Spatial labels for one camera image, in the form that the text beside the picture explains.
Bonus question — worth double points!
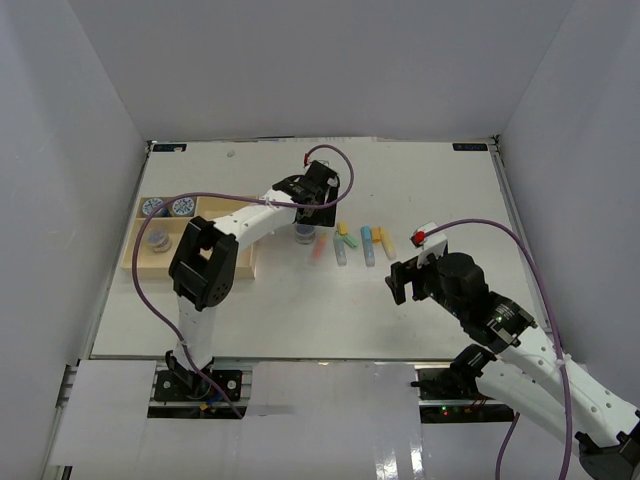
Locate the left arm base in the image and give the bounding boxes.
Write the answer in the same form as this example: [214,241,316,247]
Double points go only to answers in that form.
[147,369,247,420]

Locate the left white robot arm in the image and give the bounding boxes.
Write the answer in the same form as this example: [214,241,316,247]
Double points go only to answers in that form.
[169,161,340,399]

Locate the orange highlighter pen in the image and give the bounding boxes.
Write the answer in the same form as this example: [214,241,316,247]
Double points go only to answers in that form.
[310,233,328,264]

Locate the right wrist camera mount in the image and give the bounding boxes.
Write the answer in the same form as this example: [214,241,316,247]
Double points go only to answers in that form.
[410,222,448,267]

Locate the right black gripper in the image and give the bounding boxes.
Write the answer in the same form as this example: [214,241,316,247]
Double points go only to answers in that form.
[385,251,466,320]

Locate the table logo sticker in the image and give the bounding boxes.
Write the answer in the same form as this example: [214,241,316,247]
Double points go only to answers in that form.
[452,143,488,152]
[152,143,187,153]

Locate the green highlighter cap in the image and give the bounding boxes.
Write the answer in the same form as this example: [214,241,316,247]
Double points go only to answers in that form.
[343,234,358,249]

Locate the blue white ink jar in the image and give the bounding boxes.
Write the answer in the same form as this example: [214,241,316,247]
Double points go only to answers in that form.
[169,197,196,218]
[140,197,167,218]

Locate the blue capped highlighter pen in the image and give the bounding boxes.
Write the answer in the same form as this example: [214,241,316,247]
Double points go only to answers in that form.
[360,225,375,267]

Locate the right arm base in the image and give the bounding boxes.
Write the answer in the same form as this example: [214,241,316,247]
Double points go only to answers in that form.
[411,368,514,425]

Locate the left table logo sticker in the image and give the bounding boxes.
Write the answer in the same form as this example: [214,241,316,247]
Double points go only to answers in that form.
[152,143,187,153]

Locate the green highlighter pen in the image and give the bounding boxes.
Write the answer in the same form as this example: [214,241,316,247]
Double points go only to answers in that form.
[333,233,347,267]

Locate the paperclip jar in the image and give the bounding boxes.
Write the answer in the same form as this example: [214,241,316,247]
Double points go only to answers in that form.
[294,224,316,245]
[146,228,172,254]

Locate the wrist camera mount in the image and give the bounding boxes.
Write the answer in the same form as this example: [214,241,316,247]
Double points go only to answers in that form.
[303,157,341,188]
[410,222,448,267]

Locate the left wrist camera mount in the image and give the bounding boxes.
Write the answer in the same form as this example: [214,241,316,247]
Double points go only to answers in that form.
[303,157,341,188]

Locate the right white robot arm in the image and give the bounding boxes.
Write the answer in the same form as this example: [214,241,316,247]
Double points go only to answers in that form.
[385,253,639,479]

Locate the yellow highlighter pen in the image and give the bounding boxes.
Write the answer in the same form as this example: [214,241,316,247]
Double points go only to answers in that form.
[380,227,397,260]

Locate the right table logo sticker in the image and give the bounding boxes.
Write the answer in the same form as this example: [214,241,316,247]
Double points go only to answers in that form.
[452,143,488,152]

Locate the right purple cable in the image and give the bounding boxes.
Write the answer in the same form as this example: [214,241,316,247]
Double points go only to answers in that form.
[422,218,574,480]

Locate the beige wooden organizer tray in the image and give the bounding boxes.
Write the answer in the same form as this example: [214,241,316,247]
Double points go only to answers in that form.
[121,197,257,280]

